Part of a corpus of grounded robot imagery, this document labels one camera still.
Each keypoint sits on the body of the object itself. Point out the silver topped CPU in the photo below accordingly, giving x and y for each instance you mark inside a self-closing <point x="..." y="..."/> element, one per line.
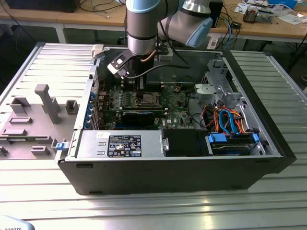
<point x="149" y="98"/>

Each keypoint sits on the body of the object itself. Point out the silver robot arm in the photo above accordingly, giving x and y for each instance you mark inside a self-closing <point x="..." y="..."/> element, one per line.
<point x="141" y="28"/>

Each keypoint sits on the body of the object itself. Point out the black RAM slot bank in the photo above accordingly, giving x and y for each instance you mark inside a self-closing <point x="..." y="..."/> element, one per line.
<point x="156" y="86"/>
<point x="144" y="109"/>

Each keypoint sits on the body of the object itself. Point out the CPU socket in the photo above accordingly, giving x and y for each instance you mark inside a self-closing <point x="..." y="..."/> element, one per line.
<point x="159" y="103"/>

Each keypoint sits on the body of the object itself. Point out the finned CPU cooler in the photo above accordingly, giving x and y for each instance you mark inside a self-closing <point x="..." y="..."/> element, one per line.
<point x="250" y="15"/>

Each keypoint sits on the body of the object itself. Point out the black graphics card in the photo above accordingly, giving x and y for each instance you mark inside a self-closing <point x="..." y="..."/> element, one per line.
<point x="138" y="118"/>

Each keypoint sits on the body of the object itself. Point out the green motherboard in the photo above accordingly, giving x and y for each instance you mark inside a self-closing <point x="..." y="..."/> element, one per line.
<point x="172" y="112"/>

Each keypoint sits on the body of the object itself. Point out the wooden desk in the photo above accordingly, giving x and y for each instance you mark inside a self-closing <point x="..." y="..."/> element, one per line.
<point x="96" y="18"/>

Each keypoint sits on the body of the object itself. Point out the grey power supply unit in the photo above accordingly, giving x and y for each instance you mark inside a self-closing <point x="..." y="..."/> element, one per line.
<point x="148" y="143"/>

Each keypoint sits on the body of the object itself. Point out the white labelled device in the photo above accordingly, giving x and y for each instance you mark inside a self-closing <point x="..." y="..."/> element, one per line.
<point x="212" y="44"/>

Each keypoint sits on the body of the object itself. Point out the grey metal drive cage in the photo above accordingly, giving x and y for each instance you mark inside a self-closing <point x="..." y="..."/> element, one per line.
<point x="216" y="89"/>

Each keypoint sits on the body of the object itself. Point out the black upright box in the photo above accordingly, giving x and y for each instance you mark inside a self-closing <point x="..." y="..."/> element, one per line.
<point x="218" y="14"/>

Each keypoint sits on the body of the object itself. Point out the small black box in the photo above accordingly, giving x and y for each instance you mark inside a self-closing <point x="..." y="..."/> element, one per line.
<point x="236" y="25"/>

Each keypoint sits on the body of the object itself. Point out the blue case latch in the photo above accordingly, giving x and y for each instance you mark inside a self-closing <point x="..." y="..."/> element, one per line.
<point x="61" y="146"/>

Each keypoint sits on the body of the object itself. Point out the black open PC case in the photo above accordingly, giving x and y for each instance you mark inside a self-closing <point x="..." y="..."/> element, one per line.
<point x="168" y="177"/>

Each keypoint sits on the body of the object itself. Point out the black equipment box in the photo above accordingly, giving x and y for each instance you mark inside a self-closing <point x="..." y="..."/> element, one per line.
<point x="40" y="6"/>

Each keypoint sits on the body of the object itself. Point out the hard disk in blue carrier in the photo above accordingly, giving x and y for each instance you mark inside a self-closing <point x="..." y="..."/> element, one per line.
<point x="230" y="148"/>

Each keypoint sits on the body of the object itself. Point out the grey parts rack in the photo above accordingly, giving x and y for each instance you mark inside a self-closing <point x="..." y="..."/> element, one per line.
<point x="36" y="134"/>

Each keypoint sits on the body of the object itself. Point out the grey metal device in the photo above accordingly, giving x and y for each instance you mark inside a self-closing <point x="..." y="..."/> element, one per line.
<point x="265" y="16"/>

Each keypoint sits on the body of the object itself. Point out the blue cardboard box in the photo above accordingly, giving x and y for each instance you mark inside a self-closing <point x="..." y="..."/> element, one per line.
<point x="283" y="3"/>

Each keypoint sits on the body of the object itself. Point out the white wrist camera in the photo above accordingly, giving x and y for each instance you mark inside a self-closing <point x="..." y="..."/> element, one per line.
<point x="117" y="63"/>

